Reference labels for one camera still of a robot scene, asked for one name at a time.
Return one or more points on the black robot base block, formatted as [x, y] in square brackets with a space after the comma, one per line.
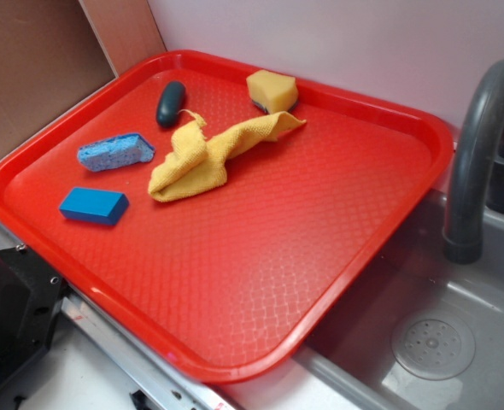
[31, 293]

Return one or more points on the dark green plastic pickle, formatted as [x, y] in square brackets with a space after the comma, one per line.
[170, 103]

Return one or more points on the red plastic tray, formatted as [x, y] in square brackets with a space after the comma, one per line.
[226, 284]

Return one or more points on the yellow microfiber cloth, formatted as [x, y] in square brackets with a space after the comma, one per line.
[197, 165]

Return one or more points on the yellow sponge with dark pad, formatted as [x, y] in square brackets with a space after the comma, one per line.
[272, 92]

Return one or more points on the light blue sponge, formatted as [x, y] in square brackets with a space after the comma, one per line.
[115, 152]

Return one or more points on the blue rectangular block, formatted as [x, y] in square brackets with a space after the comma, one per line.
[103, 207]

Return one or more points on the grey plastic sink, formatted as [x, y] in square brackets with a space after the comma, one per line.
[347, 361]

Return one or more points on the sink drain cover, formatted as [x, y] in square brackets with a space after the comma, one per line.
[433, 345]

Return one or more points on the grey plastic faucet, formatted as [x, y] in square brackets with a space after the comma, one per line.
[477, 177]

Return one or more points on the brown cardboard panel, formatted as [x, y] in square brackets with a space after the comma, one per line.
[54, 54]

